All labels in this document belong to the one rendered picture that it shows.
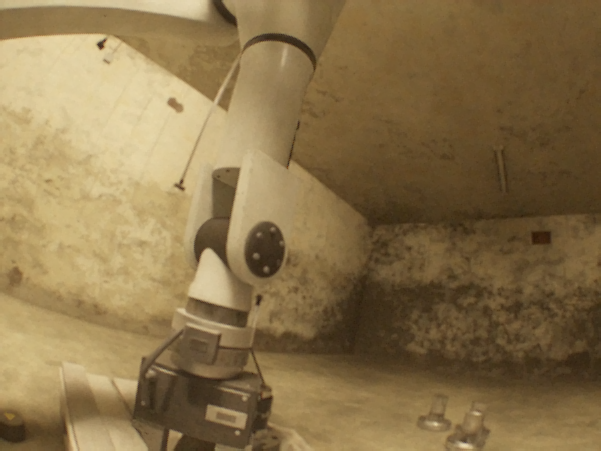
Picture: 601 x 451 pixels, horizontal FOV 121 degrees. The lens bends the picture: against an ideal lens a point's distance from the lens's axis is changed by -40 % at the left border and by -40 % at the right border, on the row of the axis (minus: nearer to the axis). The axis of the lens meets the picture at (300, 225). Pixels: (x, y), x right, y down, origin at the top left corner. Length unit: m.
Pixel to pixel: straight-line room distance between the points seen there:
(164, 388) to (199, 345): 0.13
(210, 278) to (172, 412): 0.26
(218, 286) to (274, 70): 0.47
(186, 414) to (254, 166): 0.46
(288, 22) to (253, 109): 0.25
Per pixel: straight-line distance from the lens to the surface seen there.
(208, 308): 0.51
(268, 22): 0.74
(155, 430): 0.64
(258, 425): 1.07
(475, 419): 1.85
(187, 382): 0.54
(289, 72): 0.67
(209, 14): 0.86
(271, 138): 0.57
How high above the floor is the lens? 0.69
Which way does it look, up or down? 17 degrees up
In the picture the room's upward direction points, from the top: 13 degrees clockwise
